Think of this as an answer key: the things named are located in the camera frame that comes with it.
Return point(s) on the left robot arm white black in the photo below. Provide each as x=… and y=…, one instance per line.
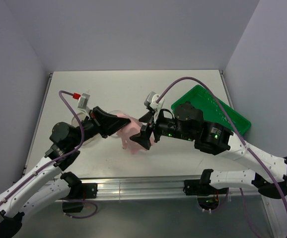
x=65, y=149

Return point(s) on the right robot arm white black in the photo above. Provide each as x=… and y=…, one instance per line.
x=263, y=171

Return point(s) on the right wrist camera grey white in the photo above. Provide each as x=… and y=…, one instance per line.
x=153, y=103

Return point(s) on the aluminium mounting rail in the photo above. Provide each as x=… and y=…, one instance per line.
x=138, y=188

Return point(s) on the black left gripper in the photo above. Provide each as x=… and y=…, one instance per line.
x=106, y=123

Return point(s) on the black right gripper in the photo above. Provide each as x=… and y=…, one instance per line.
x=143, y=138

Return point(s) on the round mesh laundry bag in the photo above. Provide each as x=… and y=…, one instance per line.
x=84, y=118

